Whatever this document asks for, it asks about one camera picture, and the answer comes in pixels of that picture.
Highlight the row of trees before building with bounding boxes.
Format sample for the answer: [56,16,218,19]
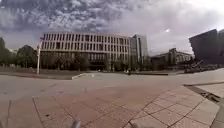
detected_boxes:
[39,52,151,72]

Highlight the group of trees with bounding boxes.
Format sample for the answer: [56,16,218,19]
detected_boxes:
[0,36,38,69]

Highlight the robot's own part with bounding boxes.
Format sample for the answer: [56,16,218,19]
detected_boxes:
[71,120,82,128]

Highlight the wide beige office building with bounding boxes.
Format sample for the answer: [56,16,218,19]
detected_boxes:
[39,31,134,70]

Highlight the white pole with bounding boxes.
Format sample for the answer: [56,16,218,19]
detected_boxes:
[36,40,43,75]

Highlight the grey glass tower building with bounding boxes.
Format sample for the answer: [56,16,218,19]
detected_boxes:
[129,33,150,66]

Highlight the dark planted bed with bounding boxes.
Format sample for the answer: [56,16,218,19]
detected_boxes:
[0,65,88,80]

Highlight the dark building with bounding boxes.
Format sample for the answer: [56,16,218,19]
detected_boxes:
[188,28,224,66]

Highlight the low concrete kerb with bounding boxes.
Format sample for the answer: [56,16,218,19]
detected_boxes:
[71,72,96,81]

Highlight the low grey building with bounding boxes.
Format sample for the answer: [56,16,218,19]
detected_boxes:
[150,47,194,67]

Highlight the beige paved plaza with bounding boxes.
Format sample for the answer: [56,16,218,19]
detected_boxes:
[0,68,224,128]

